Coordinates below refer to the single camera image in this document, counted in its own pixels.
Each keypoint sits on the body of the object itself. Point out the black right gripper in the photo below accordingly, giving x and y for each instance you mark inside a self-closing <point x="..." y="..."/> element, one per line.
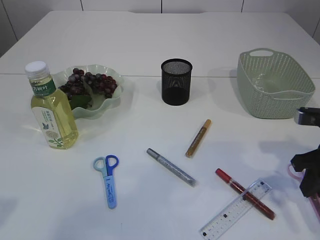
<point x="310" y="162"/>

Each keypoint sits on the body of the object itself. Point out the pink safety scissors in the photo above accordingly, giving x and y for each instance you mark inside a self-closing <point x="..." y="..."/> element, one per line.
<point x="314" y="199"/>

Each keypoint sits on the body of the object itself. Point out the red glitter pen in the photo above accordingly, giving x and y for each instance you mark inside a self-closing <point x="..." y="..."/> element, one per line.
<point x="266" y="211"/>

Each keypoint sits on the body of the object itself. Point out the clear plastic sheet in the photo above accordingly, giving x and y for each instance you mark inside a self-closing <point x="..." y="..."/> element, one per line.
<point x="260" y="82"/>

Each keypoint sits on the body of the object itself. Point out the blue safety scissors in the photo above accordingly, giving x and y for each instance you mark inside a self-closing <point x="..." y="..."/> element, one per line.
<point x="106" y="166"/>

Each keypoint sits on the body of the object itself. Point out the purple grape bunch with leaf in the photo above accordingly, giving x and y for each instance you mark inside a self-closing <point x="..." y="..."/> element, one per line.
<point x="81" y="86"/>

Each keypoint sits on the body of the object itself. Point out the yellow tea bottle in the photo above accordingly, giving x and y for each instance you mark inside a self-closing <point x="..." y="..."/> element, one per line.
<point x="51" y="107"/>

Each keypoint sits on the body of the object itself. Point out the clear plastic ruler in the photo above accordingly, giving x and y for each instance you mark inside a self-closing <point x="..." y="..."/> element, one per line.
<point x="228" y="216"/>

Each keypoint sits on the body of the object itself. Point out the green plastic woven basket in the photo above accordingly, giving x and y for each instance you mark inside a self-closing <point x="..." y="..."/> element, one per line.
<point x="290" y="87"/>

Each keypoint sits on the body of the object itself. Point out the silver glitter pen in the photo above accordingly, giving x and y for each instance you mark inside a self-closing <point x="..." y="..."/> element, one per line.
<point x="172" y="167"/>

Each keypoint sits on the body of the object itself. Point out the gold glitter pen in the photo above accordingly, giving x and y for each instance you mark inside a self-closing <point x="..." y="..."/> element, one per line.
<point x="198" y="138"/>

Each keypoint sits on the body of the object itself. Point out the black mesh pen holder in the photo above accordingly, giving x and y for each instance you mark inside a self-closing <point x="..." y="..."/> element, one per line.
<point x="176" y="81"/>

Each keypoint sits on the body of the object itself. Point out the green wavy glass plate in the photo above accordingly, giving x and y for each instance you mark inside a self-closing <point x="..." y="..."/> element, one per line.
<point x="99" y="104"/>

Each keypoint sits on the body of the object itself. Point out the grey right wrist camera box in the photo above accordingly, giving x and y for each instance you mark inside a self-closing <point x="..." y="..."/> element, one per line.
<point x="307" y="116"/>

